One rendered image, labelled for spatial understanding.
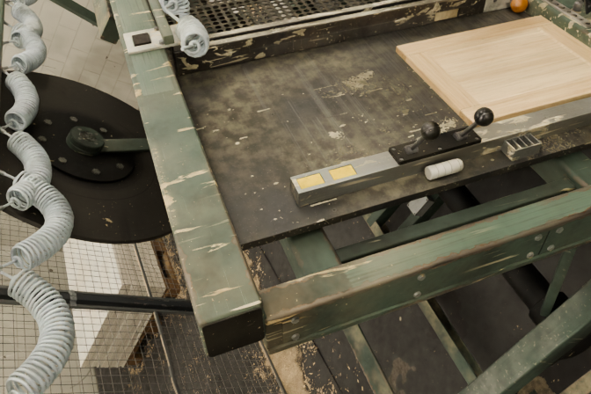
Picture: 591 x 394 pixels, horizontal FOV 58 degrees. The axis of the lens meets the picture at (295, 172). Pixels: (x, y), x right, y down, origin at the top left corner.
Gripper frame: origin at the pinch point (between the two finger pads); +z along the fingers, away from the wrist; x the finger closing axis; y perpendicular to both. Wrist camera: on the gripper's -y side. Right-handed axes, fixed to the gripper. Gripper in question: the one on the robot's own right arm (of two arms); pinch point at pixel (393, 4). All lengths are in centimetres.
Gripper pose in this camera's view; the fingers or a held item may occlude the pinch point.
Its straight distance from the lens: 176.2
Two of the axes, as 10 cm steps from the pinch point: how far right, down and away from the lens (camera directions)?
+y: 3.5, 6.4, -6.8
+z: 0.1, 7.2, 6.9
